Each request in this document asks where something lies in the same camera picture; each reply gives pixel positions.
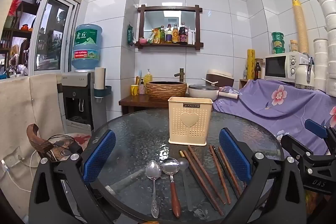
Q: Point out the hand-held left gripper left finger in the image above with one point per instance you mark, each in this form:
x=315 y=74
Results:
x=99 y=158

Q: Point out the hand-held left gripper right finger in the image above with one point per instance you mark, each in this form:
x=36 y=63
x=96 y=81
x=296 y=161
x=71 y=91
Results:
x=233 y=158

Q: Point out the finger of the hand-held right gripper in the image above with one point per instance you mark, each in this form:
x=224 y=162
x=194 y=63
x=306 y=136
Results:
x=316 y=127
x=294 y=145

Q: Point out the grey plastic spoon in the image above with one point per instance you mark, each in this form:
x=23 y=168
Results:
x=183 y=163

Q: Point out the silver metal spoon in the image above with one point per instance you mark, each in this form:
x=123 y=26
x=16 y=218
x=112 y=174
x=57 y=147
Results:
x=153 y=169

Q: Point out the cream perforated utensil holder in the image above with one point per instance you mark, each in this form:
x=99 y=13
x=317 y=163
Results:
x=190 y=121

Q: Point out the red floral cushion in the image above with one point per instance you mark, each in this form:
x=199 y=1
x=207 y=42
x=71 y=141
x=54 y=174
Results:
x=81 y=140

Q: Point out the purple floral cloth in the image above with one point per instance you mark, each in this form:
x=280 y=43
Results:
x=262 y=106

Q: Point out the cream kettle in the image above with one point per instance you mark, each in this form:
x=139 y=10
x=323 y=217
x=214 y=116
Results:
x=303 y=77

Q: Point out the wooden chair back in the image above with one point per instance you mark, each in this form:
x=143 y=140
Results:
x=36 y=140

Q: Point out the teal cup holder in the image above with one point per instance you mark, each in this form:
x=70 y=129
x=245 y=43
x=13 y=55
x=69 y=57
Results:
x=107 y=91

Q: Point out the dark wooden washstand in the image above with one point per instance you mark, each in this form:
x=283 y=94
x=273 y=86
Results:
x=139 y=103

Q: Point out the white pot with glass lid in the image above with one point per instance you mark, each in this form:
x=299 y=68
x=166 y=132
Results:
x=202 y=93

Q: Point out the white microwave oven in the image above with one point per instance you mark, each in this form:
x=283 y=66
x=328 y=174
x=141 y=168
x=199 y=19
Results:
x=275 y=66

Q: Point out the grey water dispenser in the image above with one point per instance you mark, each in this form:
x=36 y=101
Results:
x=76 y=87

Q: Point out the small wooden box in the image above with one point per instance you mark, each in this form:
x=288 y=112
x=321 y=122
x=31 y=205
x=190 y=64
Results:
x=242 y=83

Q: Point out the yellow mug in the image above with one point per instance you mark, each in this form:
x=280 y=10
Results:
x=134 y=90

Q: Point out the stack of white paper bowls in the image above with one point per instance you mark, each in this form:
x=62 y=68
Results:
x=330 y=51

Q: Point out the brown glass bottle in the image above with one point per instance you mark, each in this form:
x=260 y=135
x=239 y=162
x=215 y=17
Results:
x=257 y=72

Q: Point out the white paper cup tube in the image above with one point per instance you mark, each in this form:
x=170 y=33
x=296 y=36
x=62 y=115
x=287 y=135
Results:
x=99 y=77

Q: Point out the white rice paddle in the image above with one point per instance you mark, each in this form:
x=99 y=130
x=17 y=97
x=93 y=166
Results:
x=208 y=80

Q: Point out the pink patterned pump bottle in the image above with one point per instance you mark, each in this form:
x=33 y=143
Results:
x=142 y=88

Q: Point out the brown and white rice cooker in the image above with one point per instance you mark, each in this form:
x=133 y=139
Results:
x=220 y=77

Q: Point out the yellow lidded jar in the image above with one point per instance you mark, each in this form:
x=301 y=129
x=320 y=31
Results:
x=294 y=46

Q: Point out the small clear bottle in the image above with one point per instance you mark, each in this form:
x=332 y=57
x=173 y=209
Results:
x=245 y=74

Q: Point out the yellow wrap roll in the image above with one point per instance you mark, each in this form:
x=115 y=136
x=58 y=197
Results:
x=250 y=64

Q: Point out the light blue toothbrush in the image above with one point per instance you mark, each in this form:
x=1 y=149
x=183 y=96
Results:
x=140 y=76

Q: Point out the beige cloth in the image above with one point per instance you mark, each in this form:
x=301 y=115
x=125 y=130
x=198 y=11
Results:
x=18 y=114

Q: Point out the yellow soap bottle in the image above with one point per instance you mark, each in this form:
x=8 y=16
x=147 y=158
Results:
x=148 y=78

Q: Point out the woven pattern sink basin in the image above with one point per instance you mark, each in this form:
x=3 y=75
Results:
x=165 y=91

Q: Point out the bamboo style faucet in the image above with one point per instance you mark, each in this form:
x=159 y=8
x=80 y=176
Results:
x=181 y=74

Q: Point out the tall tan paper cup stack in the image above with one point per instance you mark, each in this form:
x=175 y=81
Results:
x=300 y=27

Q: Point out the blue water jug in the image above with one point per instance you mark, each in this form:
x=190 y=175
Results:
x=86 y=51

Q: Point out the pink peach ornament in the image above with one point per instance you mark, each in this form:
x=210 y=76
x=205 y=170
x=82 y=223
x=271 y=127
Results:
x=143 y=40

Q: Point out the green hanging packet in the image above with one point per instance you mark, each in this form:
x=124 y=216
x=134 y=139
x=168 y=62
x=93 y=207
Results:
x=130 y=35

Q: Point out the white squeeze bottle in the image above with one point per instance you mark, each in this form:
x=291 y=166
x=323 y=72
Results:
x=191 y=37

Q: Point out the dark soy sauce bottle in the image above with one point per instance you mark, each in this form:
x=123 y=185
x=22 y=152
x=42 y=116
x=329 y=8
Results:
x=183 y=36

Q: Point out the yellow snack packet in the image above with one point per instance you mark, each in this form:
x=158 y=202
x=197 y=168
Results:
x=155 y=36

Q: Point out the amber sauce bottle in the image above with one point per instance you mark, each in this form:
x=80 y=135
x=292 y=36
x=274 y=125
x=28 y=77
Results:
x=175 y=36

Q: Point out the sliding window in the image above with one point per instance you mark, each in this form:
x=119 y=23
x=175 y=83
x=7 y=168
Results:
x=55 y=30

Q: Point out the green oil bottle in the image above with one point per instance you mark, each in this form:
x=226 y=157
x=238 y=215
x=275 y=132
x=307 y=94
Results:
x=162 y=36

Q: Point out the wooden framed mirror shelf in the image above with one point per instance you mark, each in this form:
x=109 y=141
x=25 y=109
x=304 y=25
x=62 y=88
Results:
x=140 y=27

